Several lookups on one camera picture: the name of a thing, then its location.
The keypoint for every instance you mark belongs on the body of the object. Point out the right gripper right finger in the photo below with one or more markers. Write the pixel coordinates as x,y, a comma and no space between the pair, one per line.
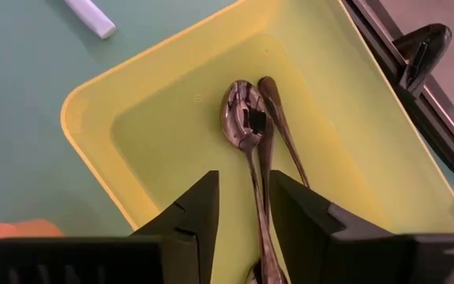
313,236

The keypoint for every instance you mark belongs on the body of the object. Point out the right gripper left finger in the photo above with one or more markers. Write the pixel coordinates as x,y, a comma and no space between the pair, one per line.
195,221

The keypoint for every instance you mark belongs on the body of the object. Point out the silver metal spoon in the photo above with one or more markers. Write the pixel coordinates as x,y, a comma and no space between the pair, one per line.
243,118

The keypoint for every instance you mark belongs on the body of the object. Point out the yellow plastic bin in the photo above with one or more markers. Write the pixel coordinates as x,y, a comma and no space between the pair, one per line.
172,138

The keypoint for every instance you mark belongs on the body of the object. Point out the beige plastic bin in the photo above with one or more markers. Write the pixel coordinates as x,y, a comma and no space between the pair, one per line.
18,229

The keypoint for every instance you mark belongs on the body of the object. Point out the green table mat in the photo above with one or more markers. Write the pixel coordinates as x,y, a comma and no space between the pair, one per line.
22,118

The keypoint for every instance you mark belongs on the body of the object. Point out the black metal table frame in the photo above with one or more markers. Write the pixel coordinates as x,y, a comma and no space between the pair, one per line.
388,43

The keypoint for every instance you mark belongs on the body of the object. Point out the black frame clamp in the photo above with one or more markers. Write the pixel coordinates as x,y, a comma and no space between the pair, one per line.
424,51

